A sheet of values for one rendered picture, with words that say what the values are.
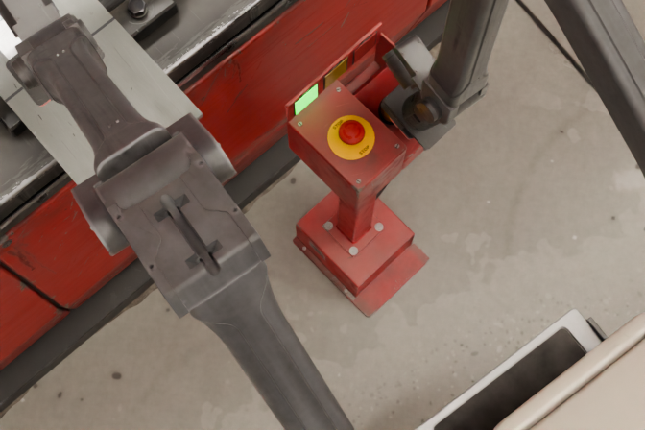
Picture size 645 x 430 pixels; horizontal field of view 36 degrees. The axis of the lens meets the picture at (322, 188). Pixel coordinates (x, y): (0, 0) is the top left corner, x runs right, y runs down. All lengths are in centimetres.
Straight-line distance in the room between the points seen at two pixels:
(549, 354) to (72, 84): 62
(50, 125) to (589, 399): 77
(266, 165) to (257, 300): 158
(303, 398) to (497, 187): 161
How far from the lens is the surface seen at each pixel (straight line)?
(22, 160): 145
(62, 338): 223
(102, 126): 81
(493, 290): 227
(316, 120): 151
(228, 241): 66
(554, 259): 231
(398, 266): 224
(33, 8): 112
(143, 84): 131
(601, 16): 95
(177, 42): 147
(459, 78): 124
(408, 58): 137
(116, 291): 223
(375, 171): 148
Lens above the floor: 219
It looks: 72 degrees down
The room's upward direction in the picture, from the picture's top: 1 degrees clockwise
